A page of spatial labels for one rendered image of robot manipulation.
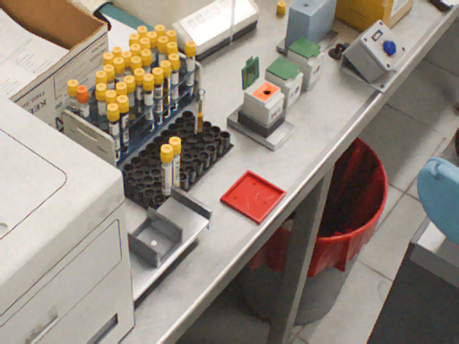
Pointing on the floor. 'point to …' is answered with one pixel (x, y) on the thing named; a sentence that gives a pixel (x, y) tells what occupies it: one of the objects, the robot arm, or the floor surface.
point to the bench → (270, 170)
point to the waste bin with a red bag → (362, 223)
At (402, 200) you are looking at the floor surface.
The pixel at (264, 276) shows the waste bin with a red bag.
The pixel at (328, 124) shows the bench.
